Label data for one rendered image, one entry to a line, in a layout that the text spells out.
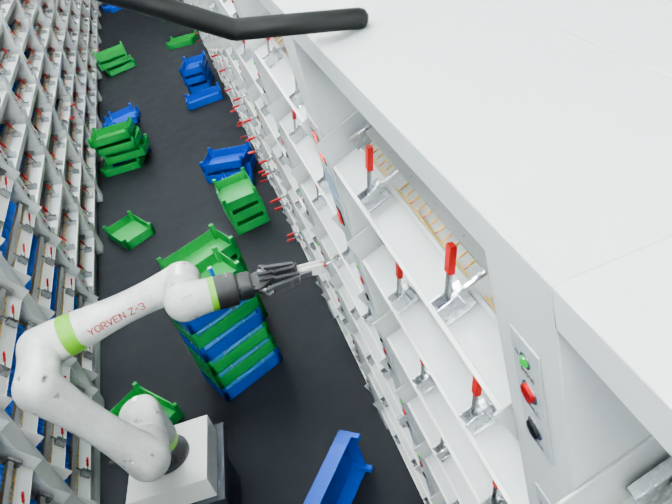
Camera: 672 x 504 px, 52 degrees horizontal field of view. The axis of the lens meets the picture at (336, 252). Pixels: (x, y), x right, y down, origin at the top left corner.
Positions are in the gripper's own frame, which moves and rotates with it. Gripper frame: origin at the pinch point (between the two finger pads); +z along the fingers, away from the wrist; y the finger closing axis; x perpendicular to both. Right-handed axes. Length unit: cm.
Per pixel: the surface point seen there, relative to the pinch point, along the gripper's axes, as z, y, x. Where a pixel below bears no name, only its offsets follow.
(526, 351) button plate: -6, 120, 73
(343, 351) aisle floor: 20, -64, -91
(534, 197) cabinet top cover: -4, 116, 83
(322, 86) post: -3, 54, 70
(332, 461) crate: -3, 4, -74
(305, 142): 2.8, 3.6, 38.7
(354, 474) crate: 5, -3, -93
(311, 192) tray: 4.8, -8.4, 18.5
